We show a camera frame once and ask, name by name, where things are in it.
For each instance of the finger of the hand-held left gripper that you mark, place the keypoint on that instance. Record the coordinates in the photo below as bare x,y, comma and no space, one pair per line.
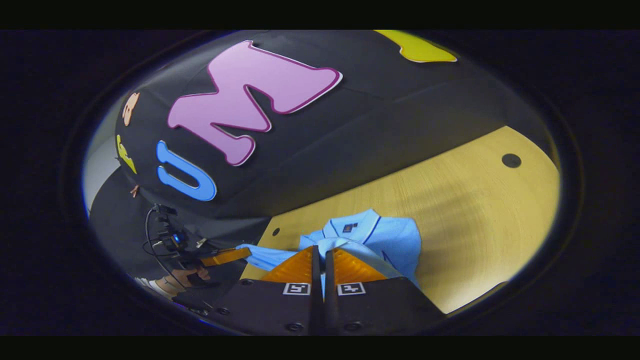
225,257

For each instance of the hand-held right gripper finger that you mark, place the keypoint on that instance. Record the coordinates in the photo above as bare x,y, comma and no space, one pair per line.
316,272
328,272

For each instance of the light blue T-shirt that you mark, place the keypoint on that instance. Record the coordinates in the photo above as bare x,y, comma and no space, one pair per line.
395,240

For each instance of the small silver cloth clip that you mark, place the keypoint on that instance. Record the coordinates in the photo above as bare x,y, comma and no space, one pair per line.
201,242

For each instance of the small orange cloth clamp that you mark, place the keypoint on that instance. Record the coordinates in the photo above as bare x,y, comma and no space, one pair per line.
134,190

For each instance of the black backdrop cloth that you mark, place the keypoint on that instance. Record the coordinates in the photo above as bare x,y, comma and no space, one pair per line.
375,125

